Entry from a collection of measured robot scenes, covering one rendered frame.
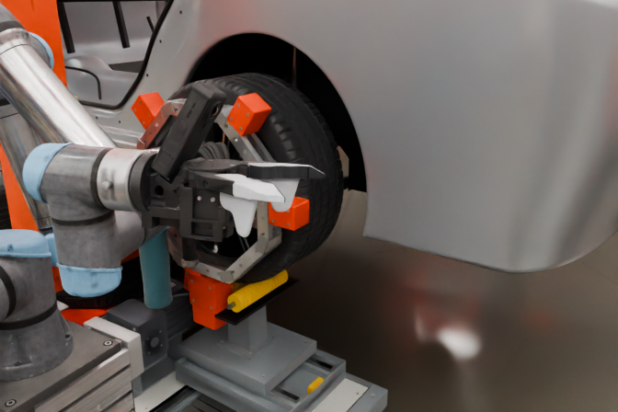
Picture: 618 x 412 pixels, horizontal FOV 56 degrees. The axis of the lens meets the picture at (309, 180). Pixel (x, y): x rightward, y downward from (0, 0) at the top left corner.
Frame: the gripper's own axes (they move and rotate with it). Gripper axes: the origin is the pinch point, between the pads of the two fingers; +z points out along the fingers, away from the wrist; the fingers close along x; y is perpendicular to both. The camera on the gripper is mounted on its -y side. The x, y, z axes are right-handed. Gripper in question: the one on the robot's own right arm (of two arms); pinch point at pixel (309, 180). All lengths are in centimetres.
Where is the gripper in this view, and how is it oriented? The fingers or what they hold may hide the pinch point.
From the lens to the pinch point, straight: 63.4
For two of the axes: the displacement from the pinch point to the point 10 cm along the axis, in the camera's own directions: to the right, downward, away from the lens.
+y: -0.4, 9.8, 1.8
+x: -2.9, 1.6, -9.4
